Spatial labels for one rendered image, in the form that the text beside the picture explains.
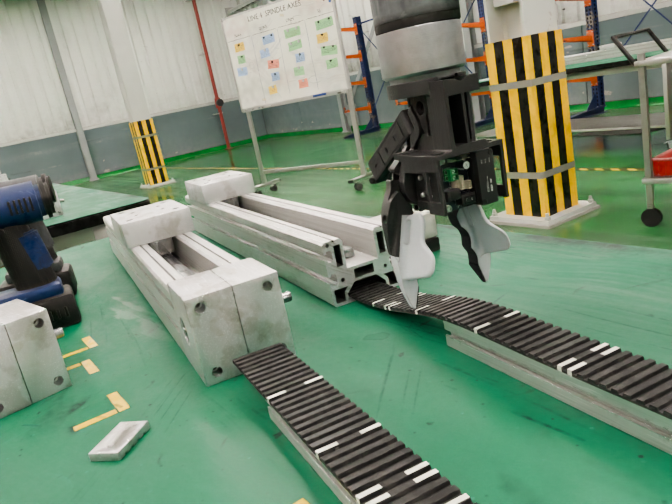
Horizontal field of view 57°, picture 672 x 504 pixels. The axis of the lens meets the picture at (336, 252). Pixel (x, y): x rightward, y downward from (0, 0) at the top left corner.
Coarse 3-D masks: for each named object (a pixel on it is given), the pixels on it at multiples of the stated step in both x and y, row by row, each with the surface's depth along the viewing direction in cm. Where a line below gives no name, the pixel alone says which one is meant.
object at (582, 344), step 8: (584, 336) 50; (568, 344) 50; (576, 344) 49; (584, 344) 49; (592, 344) 49; (600, 344) 49; (552, 352) 49; (560, 352) 49; (568, 352) 48; (576, 352) 48; (536, 360) 49; (544, 360) 48; (552, 360) 48; (560, 360) 48
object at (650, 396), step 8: (656, 376) 43; (664, 376) 42; (648, 384) 42; (656, 384) 42; (664, 384) 42; (632, 392) 41; (640, 392) 41; (648, 392) 41; (656, 392) 41; (664, 392) 41; (632, 400) 41; (640, 400) 40; (648, 400) 40; (656, 400) 40
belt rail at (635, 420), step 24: (456, 336) 61; (480, 336) 56; (480, 360) 57; (504, 360) 54; (528, 360) 50; (528, 384) 51; (552, 384) 49; (576, 384) 46; (600, 408) 44; (624, 408) 42; (648, 432) 41
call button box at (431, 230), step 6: (426, 210) 94; (378, 216) 96; (426, 216) 92; (432, 216) 92; (426, 222) 92; (432, 222) 92; (426, 228) 92; (432, 228) 92; (426, 234) 92; (432, 234) 93; (426, 240) 93; (432, 240) 93; (438, 240) 93; (432, 246) 93; (438, 246) 93; (390, 258) 92
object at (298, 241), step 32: (224, 224) 119; (256, 224) 99; (288, 224) 91; (320, 224) 94; (352, 224) 84; (256, 256) 105; (288, 256) 89; (320, 256) 80; (352, 256) 83; (384, 256) 80; (320, 288) 81
